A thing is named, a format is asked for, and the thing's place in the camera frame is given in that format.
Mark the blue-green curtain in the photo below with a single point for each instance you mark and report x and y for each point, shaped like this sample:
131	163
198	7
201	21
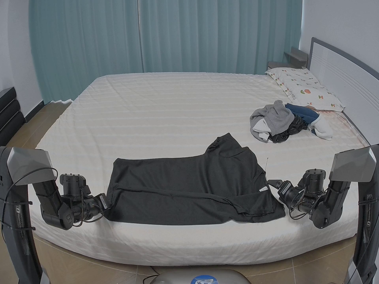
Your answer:
86	34
222	25

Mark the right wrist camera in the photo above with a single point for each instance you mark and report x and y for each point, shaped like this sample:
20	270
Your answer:
284	190

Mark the bed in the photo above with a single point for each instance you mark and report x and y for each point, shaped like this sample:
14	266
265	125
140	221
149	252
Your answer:
162	114

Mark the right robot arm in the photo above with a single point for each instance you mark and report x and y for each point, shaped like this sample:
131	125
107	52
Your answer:
352	164

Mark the white printed pillow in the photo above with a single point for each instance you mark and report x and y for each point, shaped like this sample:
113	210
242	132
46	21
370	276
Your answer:
305	87

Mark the pile of clothes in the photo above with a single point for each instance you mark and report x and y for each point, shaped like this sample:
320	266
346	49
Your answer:
275	120

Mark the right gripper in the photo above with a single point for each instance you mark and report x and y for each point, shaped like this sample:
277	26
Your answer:
297	202

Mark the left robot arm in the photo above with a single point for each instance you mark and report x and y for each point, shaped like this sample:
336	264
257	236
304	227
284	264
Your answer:
26	164

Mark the grey bedside table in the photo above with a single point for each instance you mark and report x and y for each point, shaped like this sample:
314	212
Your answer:
296	59

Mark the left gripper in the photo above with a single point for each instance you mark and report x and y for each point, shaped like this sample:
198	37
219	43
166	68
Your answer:
91	207

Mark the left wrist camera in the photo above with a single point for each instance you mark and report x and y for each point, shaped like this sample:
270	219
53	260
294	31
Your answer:
104	201

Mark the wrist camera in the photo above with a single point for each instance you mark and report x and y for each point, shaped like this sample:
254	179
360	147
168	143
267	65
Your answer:
284	190
104	201

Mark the black chest of drawers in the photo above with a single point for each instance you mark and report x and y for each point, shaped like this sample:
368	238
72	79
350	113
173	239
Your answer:
10	114

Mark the black T-shirt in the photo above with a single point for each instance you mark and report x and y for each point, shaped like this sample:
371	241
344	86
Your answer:
189	188

